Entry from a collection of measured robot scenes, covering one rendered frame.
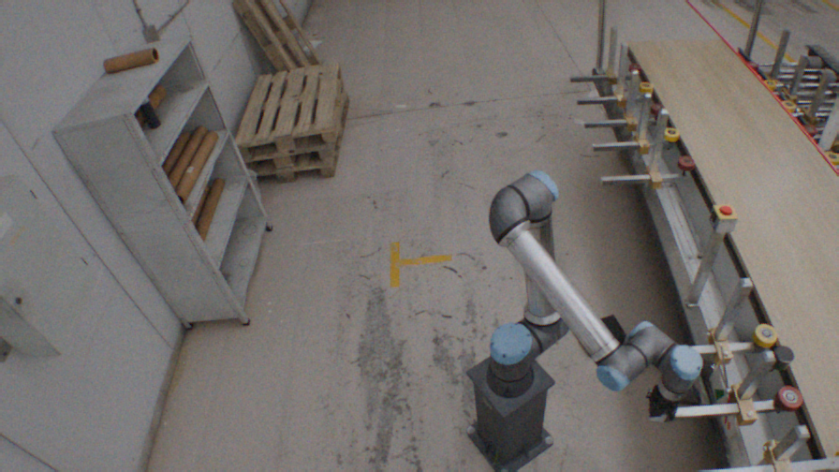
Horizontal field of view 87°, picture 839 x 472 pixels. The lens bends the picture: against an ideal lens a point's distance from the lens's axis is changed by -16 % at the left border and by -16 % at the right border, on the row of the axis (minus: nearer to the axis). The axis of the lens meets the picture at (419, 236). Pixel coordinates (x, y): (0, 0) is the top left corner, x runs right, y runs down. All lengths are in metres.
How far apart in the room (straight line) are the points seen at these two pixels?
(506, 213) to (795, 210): 1.51
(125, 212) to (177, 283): 0.57
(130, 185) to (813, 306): 3.01
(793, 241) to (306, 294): 2.68
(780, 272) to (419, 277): 2.03
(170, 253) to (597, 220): 2.67
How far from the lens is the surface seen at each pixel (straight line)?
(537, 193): 1.55
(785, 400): 1.92
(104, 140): 2.63
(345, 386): 2.89
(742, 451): 2.02
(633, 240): 3.50
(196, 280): 3.12
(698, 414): 1.84
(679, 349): 1.53
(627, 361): 1.49
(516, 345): 1.86
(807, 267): 2.35
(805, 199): 2.69
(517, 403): 2.05
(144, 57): 2.94
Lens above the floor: 2.43
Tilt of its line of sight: 44 degrees down
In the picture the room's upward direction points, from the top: 11 degrees counter-clockwise
